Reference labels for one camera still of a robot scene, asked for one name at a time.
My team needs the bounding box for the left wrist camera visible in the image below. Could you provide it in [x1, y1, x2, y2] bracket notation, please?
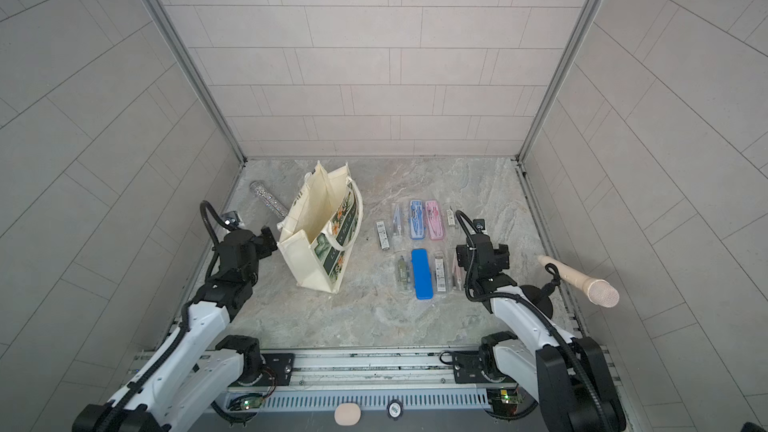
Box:
[221, 211, 243, 230]

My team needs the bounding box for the green circuit board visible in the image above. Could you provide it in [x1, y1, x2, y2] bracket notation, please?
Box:
[486, 389, 522, 417]
[227, 393, 267, 412]

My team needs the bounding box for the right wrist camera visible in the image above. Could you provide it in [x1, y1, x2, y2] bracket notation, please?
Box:
[472, 219, 487, 234]

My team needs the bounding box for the clear case with silver compass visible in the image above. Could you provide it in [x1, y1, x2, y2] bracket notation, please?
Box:
[392, 202, 408, 239]

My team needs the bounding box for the left green circuit board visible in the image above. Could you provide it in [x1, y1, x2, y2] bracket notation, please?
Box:
[227, 393, 267, 412]

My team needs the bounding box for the pink round pad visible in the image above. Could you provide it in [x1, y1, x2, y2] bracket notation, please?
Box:
[334, 402, 362, 427]

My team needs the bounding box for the clear compass case with barcode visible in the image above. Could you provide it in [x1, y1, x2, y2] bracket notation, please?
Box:
[434, 251, 448, 294]

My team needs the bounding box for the pink compass set case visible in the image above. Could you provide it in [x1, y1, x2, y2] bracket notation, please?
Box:
[424, 200, 445, 241]

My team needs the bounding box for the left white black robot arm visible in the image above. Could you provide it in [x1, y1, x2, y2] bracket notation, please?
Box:
[72, 201, 277, 431]

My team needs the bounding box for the clear case with green card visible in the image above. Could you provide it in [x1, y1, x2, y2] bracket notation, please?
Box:
[395, 255, 414, 294]

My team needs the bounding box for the right green circuit board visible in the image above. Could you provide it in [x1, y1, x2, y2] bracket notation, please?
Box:
[486, 389, 522, 417]

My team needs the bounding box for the black microphone stand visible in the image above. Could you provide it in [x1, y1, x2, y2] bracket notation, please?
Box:
[520, 262, 562, 319]

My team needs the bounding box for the blue compass set case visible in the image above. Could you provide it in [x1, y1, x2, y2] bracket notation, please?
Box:
[409, 200, 426, 240]

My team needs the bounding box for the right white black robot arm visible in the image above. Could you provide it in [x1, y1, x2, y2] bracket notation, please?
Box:
[455, 210, 627, 431]

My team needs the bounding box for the aluminium rail frame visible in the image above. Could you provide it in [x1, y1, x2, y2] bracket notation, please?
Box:
[222, 348, 519, 394]

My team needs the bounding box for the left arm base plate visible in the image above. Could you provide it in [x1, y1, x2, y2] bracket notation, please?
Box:
[236, 353, 295, 387]

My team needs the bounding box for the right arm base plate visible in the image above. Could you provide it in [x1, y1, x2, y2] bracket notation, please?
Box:
[448, 350, 514, 384]

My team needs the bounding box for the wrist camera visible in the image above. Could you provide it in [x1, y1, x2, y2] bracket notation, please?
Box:
[221, 211, 243, 230]
[472, 219, 487, 234]

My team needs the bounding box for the cream canvas floral tote bag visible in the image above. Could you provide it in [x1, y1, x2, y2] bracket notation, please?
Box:
[278, 163, 364, 294]

